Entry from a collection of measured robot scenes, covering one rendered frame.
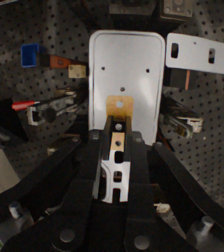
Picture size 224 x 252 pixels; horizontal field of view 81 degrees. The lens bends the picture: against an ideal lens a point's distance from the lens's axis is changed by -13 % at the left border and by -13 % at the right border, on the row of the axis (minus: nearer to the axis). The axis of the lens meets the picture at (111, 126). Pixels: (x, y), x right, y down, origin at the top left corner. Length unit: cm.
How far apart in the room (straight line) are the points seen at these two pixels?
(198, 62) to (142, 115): 24
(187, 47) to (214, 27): 44
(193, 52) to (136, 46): 17
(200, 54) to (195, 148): 59
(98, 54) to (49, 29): 46
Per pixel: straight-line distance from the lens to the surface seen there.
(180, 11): 45
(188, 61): 49
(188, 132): 40
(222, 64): 55
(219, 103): 93
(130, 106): 21
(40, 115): 29
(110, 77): 46
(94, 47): 47
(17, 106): 40
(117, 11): 49
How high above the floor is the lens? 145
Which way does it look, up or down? 70 degrees down
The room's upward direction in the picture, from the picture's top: 167 degrees counter-clockwise
